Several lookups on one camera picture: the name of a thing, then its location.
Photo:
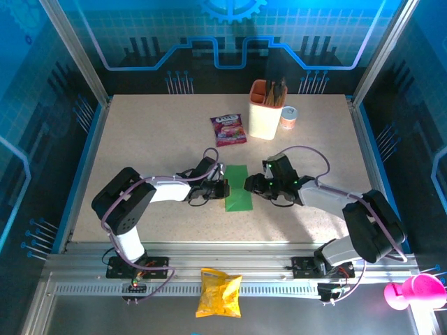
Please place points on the green cloth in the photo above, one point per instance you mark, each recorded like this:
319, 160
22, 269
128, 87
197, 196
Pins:
239, 202

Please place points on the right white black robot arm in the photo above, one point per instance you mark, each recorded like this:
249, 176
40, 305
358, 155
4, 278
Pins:
324, 195

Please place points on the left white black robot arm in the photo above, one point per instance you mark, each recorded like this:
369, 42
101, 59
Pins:
171, 190

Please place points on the purple candy bag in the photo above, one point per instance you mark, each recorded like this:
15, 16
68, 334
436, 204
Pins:
228, 130

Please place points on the cream holder with orange rim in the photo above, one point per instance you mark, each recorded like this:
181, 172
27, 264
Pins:
263, 122

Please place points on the small orange can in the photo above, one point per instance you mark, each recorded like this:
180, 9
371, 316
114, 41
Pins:
288, 120

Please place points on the brown wooden sticks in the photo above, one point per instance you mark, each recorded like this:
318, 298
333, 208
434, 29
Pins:
270, 97

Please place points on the yellow chips bag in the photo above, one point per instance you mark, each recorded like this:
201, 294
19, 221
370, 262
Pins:
218, 296

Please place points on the small circuit board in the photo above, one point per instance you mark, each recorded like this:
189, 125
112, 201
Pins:
330, 289
134, 287

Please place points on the pink plastic cup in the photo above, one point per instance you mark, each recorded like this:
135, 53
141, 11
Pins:
422, 289

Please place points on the long aluminium frame beam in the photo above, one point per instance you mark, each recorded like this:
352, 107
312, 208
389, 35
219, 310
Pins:
227, 254

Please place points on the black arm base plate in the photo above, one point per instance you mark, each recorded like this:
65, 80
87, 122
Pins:
300, 267
160, 261

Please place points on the aluminium side rail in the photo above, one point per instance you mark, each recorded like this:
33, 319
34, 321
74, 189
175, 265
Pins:
88, 164
363, 139

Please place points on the aluminium frame post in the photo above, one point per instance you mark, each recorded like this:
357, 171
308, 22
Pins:
70, 42
384, 45

